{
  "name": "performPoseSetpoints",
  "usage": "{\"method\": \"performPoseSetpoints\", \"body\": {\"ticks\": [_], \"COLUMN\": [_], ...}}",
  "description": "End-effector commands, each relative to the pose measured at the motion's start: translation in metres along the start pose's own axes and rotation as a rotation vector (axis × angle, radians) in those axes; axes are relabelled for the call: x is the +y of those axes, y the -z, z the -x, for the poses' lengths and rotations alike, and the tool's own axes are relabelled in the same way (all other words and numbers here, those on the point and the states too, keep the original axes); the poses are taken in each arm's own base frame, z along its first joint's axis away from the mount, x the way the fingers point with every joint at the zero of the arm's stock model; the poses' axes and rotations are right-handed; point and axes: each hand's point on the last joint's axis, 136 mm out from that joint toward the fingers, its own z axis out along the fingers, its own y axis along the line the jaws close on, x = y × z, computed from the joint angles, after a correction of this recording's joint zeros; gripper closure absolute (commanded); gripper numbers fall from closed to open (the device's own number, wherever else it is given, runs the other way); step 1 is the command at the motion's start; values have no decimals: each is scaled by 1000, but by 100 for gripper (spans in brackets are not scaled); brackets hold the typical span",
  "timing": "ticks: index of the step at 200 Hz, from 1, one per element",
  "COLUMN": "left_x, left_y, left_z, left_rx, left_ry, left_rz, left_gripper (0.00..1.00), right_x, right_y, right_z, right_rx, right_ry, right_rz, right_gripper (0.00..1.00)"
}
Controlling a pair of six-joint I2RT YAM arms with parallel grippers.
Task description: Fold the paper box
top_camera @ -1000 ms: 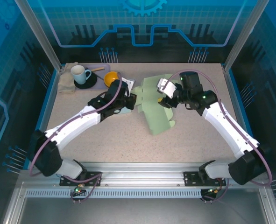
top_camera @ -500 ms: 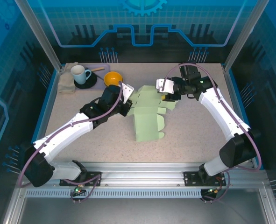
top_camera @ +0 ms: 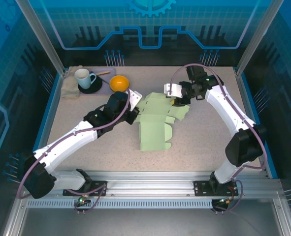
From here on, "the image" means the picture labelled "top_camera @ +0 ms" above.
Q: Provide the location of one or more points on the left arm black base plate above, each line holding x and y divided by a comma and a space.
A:
98, 188

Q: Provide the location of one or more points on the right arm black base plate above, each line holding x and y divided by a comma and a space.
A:
202, 188

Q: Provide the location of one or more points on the orange bowl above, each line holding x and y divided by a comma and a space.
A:
119, 83

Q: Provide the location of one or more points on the left aluminium side rail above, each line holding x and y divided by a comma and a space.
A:
46, 137

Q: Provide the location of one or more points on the light green paper box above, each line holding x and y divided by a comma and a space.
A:
152, 132

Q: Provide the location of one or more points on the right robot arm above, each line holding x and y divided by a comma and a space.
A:
224, 105

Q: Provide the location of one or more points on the left aluminium frame post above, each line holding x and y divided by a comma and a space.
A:
42, 37

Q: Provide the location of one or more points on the lavender plastic tray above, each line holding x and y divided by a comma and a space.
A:
106, 90

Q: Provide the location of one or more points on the aluminium frame post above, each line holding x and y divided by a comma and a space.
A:
42, 37
253, 37

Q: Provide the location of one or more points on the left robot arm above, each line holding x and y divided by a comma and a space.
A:
69, 140

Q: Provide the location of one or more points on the white mug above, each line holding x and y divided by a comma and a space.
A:
83, 82

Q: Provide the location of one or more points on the right aluminium side rail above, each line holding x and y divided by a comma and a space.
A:
254, 137

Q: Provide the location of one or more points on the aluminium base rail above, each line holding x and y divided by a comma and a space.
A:
147, 182

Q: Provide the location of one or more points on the thin black utensil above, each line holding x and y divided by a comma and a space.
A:
105, 81

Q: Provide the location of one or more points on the right aluminium frame post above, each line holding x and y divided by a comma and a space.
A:
253, 37

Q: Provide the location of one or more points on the black round saucer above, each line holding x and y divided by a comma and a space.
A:
96, 88

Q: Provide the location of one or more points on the aluminium side rail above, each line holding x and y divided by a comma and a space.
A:
46, 137
254, 137

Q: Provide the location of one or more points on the beige folded cloth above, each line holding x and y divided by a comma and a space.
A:
69, 86

